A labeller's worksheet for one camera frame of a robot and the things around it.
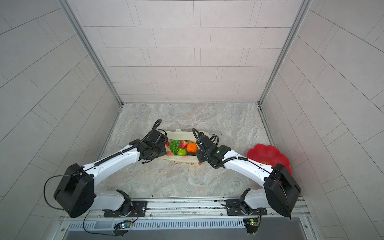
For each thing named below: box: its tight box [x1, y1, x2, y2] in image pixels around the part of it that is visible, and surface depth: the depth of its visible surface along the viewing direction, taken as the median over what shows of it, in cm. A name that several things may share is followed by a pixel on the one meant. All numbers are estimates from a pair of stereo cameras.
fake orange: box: [186, 142, 198, 153], surface depth 90 cm
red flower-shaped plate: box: [247, 144, 292, 175], surface depth 89 cm
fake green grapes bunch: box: [169, 139, 182, 156], surface depth 91 cm
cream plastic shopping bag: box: [160, 129, 202, 166], surface depth 82 cm
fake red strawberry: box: [179, 140, 188, 149], surface depth 92 cm
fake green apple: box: [176, 148, 187, 156], surface depth 87 cm
